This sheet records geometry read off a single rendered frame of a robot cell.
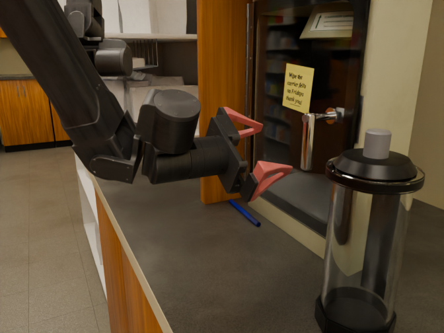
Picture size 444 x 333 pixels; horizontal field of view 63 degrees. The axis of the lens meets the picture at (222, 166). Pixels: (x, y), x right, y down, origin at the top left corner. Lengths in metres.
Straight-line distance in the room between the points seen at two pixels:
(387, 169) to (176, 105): 0.25
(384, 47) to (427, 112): 0.48
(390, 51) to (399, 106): 0.09
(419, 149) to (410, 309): 0.52
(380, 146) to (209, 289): 0.33
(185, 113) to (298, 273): 0.35
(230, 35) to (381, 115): 0.39
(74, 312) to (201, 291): 1.62
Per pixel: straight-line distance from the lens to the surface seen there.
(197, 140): 0.50
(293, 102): 0.67
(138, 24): 1.73
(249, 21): 0.80
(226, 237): 0.75
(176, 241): 0.74
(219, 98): 0.84
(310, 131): 0.57
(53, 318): 2.18
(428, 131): 1.04
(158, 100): 0.44
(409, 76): 0.63
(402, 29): 0.61
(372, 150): 0.45
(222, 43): 0.84
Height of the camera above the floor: 1.30
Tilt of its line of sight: 18 degrees down
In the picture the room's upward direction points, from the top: straight up
